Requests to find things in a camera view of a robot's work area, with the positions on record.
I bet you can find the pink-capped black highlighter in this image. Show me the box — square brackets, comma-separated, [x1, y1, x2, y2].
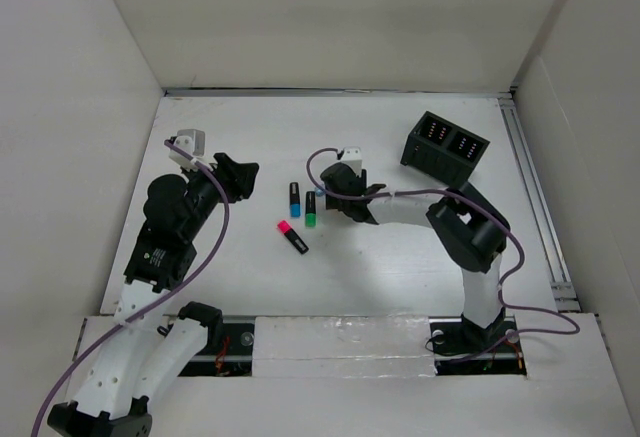
[277, 220, 309, 255]

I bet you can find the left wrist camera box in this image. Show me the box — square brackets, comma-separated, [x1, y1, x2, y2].
[169, 129, 206, 170]

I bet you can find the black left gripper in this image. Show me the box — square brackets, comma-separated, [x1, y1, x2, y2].
[180, 153, 257, 241]

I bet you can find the black two-compartment desk organizer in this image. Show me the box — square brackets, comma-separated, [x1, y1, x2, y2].
[400, 111, 490, 187]

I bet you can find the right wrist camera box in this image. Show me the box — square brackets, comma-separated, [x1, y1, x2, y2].
[338, 146, 363, 176]

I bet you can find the aluminium rail at right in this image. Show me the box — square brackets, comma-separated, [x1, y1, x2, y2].
[498, 96, 582, 314]

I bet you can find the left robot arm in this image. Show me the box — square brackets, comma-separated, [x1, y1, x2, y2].
[47, 151, 259, 436]

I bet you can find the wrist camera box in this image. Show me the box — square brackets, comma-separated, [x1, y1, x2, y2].
[338, 146, 363, 176]
[169, 129, 206, 170]

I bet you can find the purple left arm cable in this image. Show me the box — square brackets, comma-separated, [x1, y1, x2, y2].
[30, 139, 232, 437]

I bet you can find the aluminium rail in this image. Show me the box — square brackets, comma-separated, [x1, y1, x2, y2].
[498, 96, 582, 314]
[164, 87, 511, 98]

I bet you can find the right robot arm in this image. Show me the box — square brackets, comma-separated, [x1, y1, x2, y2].
[320, 163, 509, 354]

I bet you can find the front mounting rail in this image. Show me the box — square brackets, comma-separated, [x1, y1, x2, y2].
[182, 315, 527, 379]

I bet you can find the blue-capped black highlighter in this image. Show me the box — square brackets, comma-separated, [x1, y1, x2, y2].
[289, 182, 301, 218]

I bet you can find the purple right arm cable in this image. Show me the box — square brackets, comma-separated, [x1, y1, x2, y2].
[305, 148, 582, 363]

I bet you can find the green-capped black highlighter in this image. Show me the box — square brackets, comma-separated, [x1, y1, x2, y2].
[305, 191, 317, 228]

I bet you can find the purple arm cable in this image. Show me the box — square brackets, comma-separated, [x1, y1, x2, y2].
[305, 148, 582, 363]
[30, 139, 232, 437]

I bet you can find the aluminium rail at back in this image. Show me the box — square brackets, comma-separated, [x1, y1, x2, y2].
[164, 87, 511, 98]

